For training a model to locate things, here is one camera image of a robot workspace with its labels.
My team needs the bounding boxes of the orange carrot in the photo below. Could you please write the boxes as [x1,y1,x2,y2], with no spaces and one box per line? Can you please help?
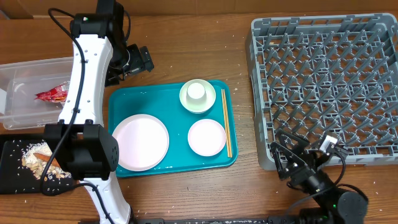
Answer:
[34,152,60,168]

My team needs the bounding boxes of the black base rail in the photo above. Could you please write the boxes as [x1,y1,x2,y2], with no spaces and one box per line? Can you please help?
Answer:
[133,215,307,224]

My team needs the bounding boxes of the large white plate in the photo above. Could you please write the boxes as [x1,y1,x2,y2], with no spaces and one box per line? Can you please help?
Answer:
[113,114,169,172]

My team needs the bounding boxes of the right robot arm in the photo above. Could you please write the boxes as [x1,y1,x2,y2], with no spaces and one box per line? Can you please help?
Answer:
[266,130,369,223]

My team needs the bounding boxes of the clear plastic bin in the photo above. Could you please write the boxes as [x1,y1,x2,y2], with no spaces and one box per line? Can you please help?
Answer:
[0,55,103,131]

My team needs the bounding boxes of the white upturned cup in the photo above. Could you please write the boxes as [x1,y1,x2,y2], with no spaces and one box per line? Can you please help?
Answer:
[187,82,206,101]

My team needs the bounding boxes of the red snack wrapper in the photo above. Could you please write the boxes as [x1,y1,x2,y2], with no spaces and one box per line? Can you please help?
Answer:
[35,81,70,103]

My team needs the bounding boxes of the pale green bowl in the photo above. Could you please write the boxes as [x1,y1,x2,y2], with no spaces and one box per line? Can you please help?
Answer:
[179,79,216,114]

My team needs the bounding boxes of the teal plastic tray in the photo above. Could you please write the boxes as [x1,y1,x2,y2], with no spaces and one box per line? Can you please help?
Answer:
[108,80,239,178]

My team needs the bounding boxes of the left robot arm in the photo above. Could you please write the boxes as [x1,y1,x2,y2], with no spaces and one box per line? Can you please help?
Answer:
[44,0,154,223]

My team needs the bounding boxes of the rice and peanut scraps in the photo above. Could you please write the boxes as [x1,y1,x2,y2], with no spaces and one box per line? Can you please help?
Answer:
[21,141,71,181]

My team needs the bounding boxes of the left wooden chopstick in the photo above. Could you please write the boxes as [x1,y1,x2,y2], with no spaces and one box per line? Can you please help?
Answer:
[221,89,231,159]

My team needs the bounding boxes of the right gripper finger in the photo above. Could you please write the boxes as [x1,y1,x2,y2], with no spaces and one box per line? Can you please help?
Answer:
[271,142,287,174]
[276,129,310,152]

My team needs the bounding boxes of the black waste tray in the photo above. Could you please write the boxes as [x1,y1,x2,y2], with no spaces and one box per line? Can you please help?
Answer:
[1,134,75,194]

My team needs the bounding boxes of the right wooden chopstick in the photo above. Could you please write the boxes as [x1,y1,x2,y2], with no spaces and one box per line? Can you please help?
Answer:
[222,89,233,158]

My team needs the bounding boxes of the small white plate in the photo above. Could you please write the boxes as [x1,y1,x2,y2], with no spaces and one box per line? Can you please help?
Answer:
[188,119,226,157]

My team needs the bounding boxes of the wooden chopstick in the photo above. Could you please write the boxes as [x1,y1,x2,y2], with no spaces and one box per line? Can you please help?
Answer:
[222,89,233,158]
[221,89,231,159]

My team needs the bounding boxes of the grey dishwasher rack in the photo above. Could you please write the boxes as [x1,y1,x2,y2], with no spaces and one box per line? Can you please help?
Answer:
[246,13,397,170]

